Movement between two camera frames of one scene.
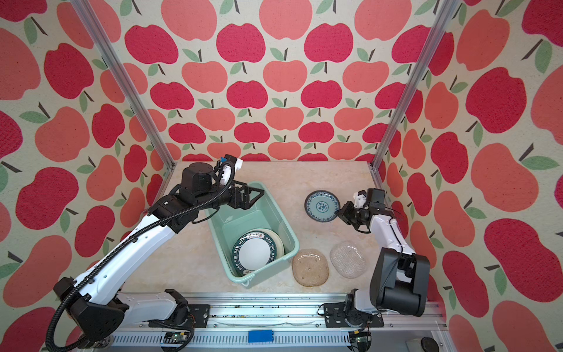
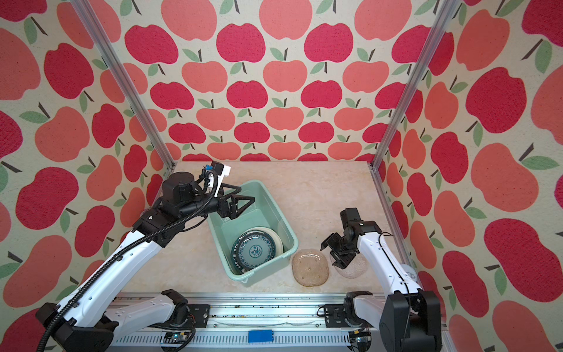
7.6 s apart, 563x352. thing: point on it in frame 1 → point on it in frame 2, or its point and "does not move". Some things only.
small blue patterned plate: (321, 206) → (253, 251)
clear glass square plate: (349, 259) does not move
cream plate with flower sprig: (279, 245) does not move
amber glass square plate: (310, 267) does not move
